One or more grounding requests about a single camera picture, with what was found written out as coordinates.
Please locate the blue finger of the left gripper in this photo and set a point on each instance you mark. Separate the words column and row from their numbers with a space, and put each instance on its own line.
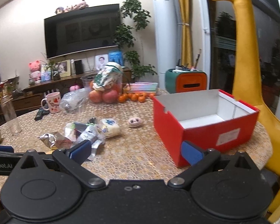
column 6, row 149

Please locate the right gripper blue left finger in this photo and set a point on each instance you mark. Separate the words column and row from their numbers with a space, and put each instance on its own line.
column 80, row 152

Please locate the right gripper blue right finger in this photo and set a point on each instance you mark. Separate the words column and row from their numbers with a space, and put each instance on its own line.
column 191, row 152

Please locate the silver foil packet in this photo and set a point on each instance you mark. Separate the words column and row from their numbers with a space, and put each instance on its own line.
column 94, row 139

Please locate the silver snack wrapper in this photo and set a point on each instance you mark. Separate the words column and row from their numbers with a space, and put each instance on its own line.
column 55, row 140

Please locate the blueberry bread packet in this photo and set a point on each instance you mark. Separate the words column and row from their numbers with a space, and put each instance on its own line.
column 109, row 127

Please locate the cartoon monster face toy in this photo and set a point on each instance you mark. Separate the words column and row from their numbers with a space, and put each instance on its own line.
column 135, row 122

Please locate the tissue pack green blue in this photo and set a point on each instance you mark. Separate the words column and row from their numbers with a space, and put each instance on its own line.
column 74, row 130

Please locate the small black item bag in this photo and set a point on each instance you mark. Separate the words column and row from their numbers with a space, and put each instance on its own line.
column 93, row 120

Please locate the red cardboard box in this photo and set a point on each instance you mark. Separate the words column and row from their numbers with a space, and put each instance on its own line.
column 208, row 119

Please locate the clear drinking glass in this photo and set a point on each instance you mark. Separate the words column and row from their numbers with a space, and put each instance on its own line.
column 10, row 115

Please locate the gold patterned tablecloth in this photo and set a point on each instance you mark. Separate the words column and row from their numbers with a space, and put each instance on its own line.
column 136, row 154

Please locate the black remote control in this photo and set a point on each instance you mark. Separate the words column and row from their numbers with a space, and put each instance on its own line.
column 41, row 112

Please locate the clear plastic bag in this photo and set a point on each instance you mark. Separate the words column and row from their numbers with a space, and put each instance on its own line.
column 74, row 102

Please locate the wooden tv cabinet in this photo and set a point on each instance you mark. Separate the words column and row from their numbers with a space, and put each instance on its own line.
column 32, row 95

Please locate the red apple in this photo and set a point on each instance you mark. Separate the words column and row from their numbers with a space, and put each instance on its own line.
column 95, row 96
column 110, row 96

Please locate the pink strawberry mug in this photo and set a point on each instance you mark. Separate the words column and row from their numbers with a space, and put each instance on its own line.
column 51, row 102

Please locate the mandarin orange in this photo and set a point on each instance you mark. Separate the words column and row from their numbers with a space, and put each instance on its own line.
column 134, row 97
column 142, row 99
column 121, row 99

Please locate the clear fruit container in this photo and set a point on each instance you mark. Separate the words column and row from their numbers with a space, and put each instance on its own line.
column 88, row 80

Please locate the green orange tissue box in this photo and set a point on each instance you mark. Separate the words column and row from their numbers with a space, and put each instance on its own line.
column 180, row 81

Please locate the yellow giraffe chair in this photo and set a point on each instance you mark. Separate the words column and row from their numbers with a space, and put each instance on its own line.
column 247, row 84

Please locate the pink pig plush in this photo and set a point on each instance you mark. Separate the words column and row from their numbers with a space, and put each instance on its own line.
column 35, row 71

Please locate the floral cloth bag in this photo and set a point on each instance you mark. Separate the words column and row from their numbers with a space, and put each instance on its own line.
column 107, row 77

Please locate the stack of colourful folders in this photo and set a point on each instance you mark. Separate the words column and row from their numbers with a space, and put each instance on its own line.
column 139, row 87

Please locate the black speaker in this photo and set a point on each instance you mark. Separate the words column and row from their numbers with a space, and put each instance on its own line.
column 79, row 69

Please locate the blue picture card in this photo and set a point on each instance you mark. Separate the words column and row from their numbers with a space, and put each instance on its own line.
column 116, row 56

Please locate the white air conditioner column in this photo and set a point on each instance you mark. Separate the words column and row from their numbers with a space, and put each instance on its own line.
column 166, row 37

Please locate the green potted tree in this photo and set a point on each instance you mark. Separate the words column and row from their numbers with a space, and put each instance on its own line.
column 124, row 37

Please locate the yellow curtain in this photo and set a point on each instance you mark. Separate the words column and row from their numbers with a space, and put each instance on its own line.
column 186, row 42

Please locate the wooden photo frame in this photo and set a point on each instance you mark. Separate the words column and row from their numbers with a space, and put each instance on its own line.
column 64, row 68

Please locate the child photo frame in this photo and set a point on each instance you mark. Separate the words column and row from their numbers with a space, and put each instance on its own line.
column 101, row 61

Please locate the wall television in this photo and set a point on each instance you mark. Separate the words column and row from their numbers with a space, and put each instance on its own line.
column 81, row 30

